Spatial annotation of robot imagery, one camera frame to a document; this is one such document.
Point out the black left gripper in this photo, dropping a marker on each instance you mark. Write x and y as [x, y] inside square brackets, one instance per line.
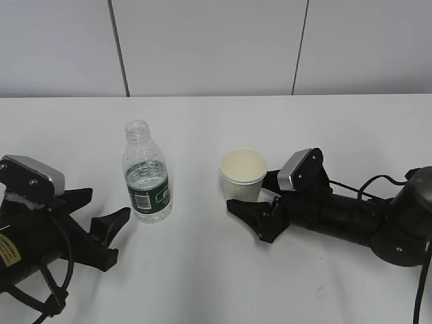
[92, 247]

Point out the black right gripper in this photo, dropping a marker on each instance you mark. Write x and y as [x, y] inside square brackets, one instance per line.
[270, 219]

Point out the white paper cup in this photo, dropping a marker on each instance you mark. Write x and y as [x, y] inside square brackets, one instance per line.
[242, 171]

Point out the clear green-label water bottle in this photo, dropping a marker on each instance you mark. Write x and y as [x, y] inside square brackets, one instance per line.
[146, 174]

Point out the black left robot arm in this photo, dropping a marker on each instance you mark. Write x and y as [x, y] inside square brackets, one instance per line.
[32, 234]

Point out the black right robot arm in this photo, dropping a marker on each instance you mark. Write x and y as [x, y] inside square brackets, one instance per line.
[397, 230]

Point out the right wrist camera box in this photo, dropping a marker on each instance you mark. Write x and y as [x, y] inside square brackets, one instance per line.
[303, 171]

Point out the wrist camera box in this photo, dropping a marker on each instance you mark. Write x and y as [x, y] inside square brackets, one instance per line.
[31, 179]
[303, 171]

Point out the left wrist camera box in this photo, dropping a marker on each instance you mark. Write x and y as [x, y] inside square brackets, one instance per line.
[31, 179]

